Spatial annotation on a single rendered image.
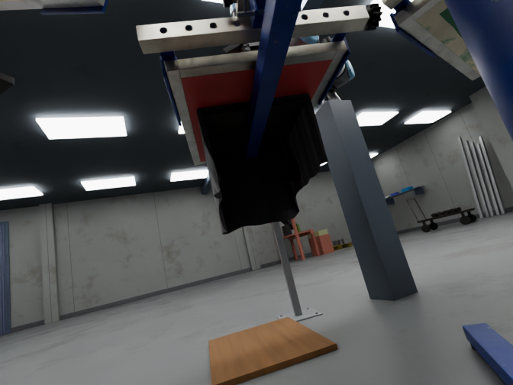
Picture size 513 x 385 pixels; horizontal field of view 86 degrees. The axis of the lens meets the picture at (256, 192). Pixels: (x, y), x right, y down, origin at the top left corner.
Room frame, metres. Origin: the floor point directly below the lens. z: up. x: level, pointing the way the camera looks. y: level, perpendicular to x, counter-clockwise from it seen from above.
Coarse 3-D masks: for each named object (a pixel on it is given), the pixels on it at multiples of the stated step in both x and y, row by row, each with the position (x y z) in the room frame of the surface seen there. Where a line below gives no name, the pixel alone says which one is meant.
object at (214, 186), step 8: (200, 112) 0.92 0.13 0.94; (200, 120) 0.92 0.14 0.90; (200, 128) 0.94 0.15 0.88; (208, 144) 0.92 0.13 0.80; (208, 152) 0.92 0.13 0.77; (208, 160) 0.98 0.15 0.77; (208, 168) 1.00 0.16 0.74; (216, 168) 0.93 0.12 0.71; (216, 176) 0.96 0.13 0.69; (216, 184) 0.98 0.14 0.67; (216, 192) 1.04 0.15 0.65; (216, 200) 1.25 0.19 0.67; (224, 224) 1.31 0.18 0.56
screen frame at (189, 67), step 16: (304, 48) 0.76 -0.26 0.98; (320, 48) 0.77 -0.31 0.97; (336, 48) 0.78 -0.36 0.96; (176, 64) 0.69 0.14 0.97; (192, 64) 0.70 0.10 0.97; (208, 64) 0.71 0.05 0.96; (224, 64) 0.72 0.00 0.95; (240, 64) 0.73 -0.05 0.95; (288, 64) 0.79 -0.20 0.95; (336, 64) 0.85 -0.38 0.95; (176, 80) 0.74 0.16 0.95; (176, 96) 0.81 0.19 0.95; (320, 96) 1.04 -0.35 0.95; (192, 128) 1.05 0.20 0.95; (192, 144) 1.20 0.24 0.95
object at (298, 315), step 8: (272, 224) 1.71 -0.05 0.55; (280, 232) 1.69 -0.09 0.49; (280, 240) 1.68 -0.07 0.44; (280, 248) 1.68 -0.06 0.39; (280, 256) 1.70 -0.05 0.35; (288, 264) 1.68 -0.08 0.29; (288, 272) 1.68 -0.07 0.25; (288, 280) 1.68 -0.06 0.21; (288, 288) 1.70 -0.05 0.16; (296, 296) 1.69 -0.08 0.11; (296, 304) 1.68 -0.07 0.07; (296, 312) 1.68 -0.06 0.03; (304, 312) 1.72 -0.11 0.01; (312, 312) 1.67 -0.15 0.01; (320, 312) 1.63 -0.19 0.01; (296, 320) 1.59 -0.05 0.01
